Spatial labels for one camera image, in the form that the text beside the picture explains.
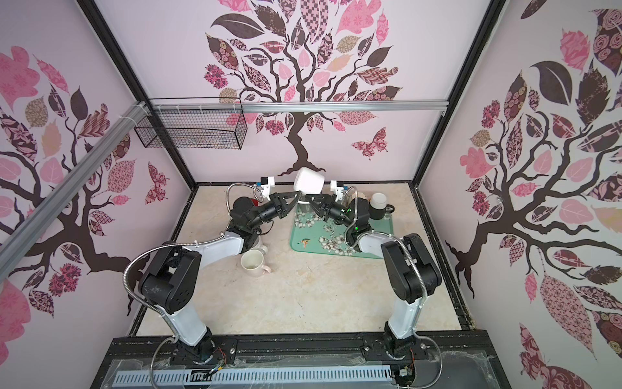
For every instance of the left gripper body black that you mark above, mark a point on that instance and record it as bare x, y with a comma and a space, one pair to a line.
266, 212

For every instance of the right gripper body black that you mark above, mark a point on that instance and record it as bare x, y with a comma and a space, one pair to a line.
326, 207

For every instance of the white ribbed base mug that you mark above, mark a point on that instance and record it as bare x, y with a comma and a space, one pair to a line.
308, 181

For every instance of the white and black mug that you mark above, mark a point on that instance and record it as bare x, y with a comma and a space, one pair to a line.
379, 208

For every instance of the pale pink mug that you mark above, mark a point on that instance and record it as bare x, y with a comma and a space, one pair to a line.
253, 262

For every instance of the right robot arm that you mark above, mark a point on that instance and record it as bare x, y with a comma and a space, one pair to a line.
413, 274

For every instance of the black wire basket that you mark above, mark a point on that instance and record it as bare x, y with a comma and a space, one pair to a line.
210, 125

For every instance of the aluminium rail back wall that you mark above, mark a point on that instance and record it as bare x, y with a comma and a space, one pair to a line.
308, 107

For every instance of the aluminium rail wall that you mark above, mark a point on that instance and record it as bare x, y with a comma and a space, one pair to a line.
19, 243
308, 107

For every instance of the white slotted cable duct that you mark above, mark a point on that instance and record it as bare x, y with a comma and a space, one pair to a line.
267, 377

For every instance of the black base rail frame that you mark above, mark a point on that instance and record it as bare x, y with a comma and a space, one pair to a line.
469, 359

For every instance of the aluminium rail left wall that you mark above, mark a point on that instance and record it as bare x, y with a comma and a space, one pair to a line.
19, 243

